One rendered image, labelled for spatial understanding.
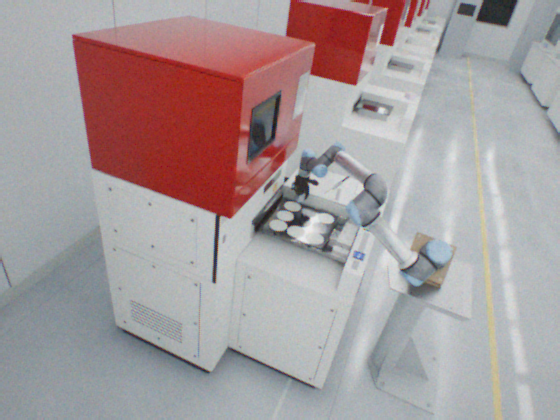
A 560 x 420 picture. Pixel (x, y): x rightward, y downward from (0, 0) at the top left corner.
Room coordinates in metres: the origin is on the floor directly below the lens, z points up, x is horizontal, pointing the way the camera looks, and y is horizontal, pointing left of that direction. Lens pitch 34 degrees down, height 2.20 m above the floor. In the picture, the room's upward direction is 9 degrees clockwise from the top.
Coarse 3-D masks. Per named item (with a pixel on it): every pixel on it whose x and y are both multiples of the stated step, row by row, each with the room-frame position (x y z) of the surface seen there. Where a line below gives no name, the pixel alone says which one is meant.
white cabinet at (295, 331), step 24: (240, 264) 1.48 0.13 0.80; (240, 288) 1.47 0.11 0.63; (264, 288) 1.43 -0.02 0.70; (288, 288) 1.39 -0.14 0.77; (240, 312) 1.47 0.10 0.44; (264, 312) 1.42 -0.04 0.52; (288, 312) 1.38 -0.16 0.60; (312, 312) 1.34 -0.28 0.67; (336, 312) 1.32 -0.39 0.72; (240, 336) 1.46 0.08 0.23; (264, 336) 1.41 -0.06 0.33; (288, 336) 1.37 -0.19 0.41; (312, 336) 1.33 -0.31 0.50; (336, 336) 1.30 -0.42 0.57; (264, 360) 1.41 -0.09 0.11; (288, 360) 1.36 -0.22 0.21; (312, 360) 1.32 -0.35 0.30; (312, 384) 1.31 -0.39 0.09
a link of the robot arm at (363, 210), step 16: (368, 192) 1.56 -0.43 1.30; (352, 208) 1.51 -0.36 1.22; (368, 208) 1.51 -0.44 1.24; (368, 224) 1.48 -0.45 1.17; (384, 224) 1.50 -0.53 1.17; (384, 240) 1.46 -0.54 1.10; (400, 240) 1.48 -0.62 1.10; (400, 256) 1.44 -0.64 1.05; (416, 256) 1.44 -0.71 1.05; (400, 272) 1.42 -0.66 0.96; (416, 272) 1.39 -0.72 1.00; (432, 272) 1.41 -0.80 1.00
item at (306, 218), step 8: (288, 200) 1.99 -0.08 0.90; (280, 208) 1.89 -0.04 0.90; (304, 208) 1.94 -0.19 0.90; (312, 208) 1.95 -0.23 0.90; (272, 216) 1.80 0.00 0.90; (296, 216) 1.84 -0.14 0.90; (304, 216) 1.85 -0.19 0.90; (312, 216) 1.86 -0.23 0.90; (336, 216) 1.90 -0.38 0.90; (288, 224) 1.75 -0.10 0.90; (296, 224) 1.76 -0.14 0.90; (304, 224) 1.77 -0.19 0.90; (312, 224) 1.78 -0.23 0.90; (320, 224) 1.80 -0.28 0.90; (328, 224) 1.81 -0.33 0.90; (280, 232) 1.66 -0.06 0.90; (312, 232) 1.71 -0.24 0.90; (320, 232) 1.72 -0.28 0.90; (328, 232) 1.73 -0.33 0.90; (304, 240) 1.63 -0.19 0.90
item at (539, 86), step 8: (552, 56) 9.71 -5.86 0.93; (544, 64) 9.96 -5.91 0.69; (552, 64) 9.32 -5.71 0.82; (544, 72) 9.63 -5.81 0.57; (552, 72) 9.03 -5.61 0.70; (536, 80) 9.97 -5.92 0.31; (544, 80) 9.32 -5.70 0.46; (552, 80) 8.74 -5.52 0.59; (536, 88) 9.63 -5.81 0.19; (544, 88) 9.01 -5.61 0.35; (552, 88) 8.57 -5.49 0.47; (544, 96) 8.72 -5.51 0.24; (552, 96) 8.54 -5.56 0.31; (544, 104) 8.56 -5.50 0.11
